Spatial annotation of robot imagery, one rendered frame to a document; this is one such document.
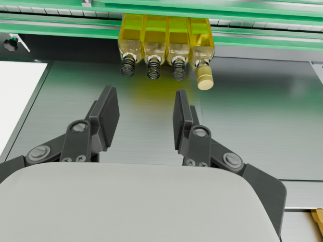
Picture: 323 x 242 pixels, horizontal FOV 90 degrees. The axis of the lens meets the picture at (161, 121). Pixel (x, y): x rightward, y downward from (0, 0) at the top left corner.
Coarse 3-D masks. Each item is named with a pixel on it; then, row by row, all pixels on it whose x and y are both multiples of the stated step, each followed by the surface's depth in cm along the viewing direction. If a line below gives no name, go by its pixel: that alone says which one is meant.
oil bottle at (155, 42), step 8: (152, 16) 42; (160, 16) 42; (152, 24) 40; (160, 24) 40; (144, 32) 39; (152, 32) 39; (160, 32) 39; (144, 40) 37; (152, 40) 37; (160, 40) 37; (144, 48) 37; (152, 48) 36; (160, 48) 37; (144, 56) 38; (160, 56) 37; (160, 64) 40
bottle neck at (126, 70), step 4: (124, 56) 36; (128, 56) 36; (132, 56) 36; (124, 60) 35; (128, 60) 35; (132, 60) 36; (124, 64) 35; (128, 64) 35; (132, 64) 35; (124, 68) 34; (128, 68) 34; (132, 68) 35; (124, 72) 36; (128, 72) 37; (132, 72) 35; (124, 76) 36; (128, 76) 36
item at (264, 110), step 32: (0, 32) 63; (224, 64) 61; (256, 64) 61; (288, 64) 62; (224, 96) 53; (256, 96) 54; (288, 96) 55; (320, 96) 55; (224, 128) 47; (256, 128) 48; (288, 128) 48; (320, 128) 49; (256, 160) 43; (288, 160) 44; (320, 160) 44; (288, 192) 38; (320, 192) 38; (288, 224) 36
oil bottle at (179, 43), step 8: (168, 16) 43; (176, 16) 42; (168, 24) 41; (176, 24) 41; (184, 24) 41; (168, 32) 39; (176, 32) 39; (184, 32) 39; (168, 40) 38; (176, 40) 38; (184, 40) 38; (168, 48) 37; (176, 48) 37; (184, 48) 37; (168, 56) 38; (176, 56) 37; (184, 56) 37
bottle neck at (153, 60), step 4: (152, 56) 37; (156, 56) 37; (148, 60) 38; (152, 60) 36; (156, 60) 36; (160, 60) 38; (148, 64) 36; (152, 64) 36; (156, 64) 36; (148, 68) 36; (152, 68) 35; (156, 68) 35; (160, 68) 37; (148, 72) 35; (152, 72) 38; (156, 72) 35; (148, 76) 36; (152, 76) 37; (156, 76) 37
